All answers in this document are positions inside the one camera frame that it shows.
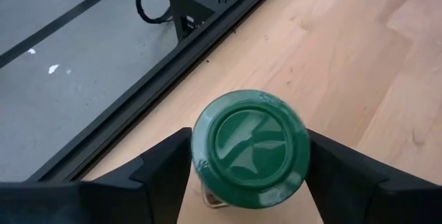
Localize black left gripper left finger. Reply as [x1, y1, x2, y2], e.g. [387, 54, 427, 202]
[0, 127, 193, 224]

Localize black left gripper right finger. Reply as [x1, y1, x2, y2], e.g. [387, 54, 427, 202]
[305, 129, 442, 224]

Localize green lid spice jar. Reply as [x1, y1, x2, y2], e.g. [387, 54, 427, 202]
[191, 89, 311, 209]

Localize black metal table frame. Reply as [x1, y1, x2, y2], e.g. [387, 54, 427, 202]
[26, 0, 293, 183]

